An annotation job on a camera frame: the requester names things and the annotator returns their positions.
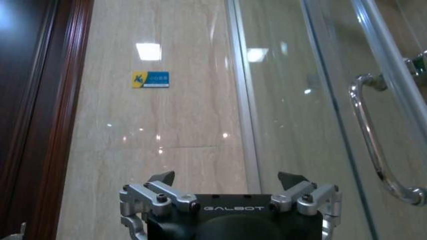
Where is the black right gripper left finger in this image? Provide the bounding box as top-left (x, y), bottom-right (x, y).
top-left (119, 170), bottom-right (200, 240)

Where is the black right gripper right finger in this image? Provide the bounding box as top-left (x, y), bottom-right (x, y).
top-left (270, 171), bottom-right (343, 240)

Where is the fixed glass shower panel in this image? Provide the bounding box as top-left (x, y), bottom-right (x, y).
top-left (232, 0), bottom-right (378, 240)

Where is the glass shower door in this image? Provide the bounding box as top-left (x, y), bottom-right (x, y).
top-left (299, 0), bottom-right (427, 240)

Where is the chrome shower door handle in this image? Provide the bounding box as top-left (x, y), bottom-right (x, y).
top-left (347, 49), bottom-right (427, 206)

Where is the silver aluminium shower frame post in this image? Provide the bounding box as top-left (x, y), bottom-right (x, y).
top-left (223, 0), bottom-right (262, 194)

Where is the blue and yellow wall sticker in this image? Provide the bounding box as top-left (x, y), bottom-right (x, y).
top-left (130, 71), bottom-right (171, 89)

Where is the dark red wooden door frame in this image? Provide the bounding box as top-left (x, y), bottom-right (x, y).
top-left (0, 0), bottom-right (95, 240)

